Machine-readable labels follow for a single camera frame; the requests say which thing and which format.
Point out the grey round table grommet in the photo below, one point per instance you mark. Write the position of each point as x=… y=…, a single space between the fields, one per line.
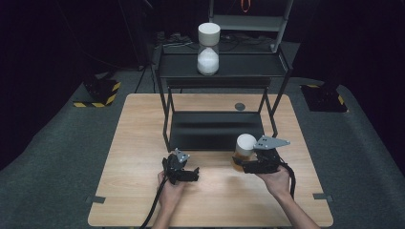
x=239 y=106

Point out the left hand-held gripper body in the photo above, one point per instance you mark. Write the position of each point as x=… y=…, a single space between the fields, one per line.
x=175 y=167

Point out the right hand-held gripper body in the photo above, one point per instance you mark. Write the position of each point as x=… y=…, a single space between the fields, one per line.
x=269 y=157

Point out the black metal shelf rack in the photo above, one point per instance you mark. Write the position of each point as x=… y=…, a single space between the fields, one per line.
x=219 y=130

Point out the grey metal frame stand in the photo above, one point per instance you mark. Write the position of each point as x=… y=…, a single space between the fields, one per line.
x=251 y=23

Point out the person's right hand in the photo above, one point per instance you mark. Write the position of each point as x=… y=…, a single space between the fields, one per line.
x=277 y=184

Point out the person's left hand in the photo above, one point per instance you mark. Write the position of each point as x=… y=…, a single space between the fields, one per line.
x=170 y=194

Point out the tan jar with white lid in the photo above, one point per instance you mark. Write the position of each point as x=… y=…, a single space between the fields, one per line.
x=244 y=148

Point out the white sand hourglass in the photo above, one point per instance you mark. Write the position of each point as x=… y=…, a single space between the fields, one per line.
x=208 y=51

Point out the grey tape piece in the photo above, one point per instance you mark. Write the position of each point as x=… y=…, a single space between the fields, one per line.
x=323 y=197
x=95 y=199

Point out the black yellow-striped stand base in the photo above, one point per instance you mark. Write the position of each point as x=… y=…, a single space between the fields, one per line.
x=100 y=92
x=323 y=98

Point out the power strip with plugs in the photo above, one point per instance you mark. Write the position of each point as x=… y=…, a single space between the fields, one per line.
x=172 y=39

